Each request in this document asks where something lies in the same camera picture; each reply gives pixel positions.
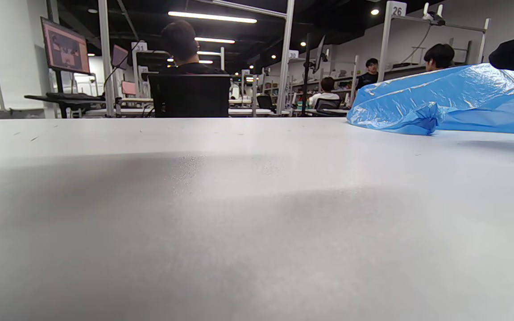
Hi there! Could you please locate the long ceiling light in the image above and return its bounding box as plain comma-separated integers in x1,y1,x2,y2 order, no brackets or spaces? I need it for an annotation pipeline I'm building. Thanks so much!
168,11,257,24

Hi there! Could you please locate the white metal post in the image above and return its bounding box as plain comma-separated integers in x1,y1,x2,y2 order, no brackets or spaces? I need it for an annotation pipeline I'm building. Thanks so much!
277,0,295,115

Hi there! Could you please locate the silver metal frame post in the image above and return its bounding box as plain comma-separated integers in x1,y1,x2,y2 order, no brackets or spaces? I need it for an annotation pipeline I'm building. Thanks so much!
98,0,116,117

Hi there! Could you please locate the blue plastic bag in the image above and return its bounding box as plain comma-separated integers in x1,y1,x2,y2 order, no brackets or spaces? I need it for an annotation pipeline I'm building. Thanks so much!
347,63,514,136

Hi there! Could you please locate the small pink screen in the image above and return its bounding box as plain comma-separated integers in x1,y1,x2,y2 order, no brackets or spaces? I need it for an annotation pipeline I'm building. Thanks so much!
111,44,129,70

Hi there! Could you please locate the white frame with number sign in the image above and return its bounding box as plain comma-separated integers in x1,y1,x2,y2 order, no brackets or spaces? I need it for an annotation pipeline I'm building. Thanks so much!
377,1,492,83

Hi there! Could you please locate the black monitor stand tray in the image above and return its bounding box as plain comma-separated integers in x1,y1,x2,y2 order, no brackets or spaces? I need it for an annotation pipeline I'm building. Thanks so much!
24,91,106,107

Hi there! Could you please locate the black office chair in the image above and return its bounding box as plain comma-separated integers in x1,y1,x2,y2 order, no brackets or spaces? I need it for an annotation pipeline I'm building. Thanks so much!
149,74,231,118

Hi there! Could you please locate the black computer monitor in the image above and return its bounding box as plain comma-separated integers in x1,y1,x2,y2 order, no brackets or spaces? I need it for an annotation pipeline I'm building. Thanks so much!
41,17,91,75

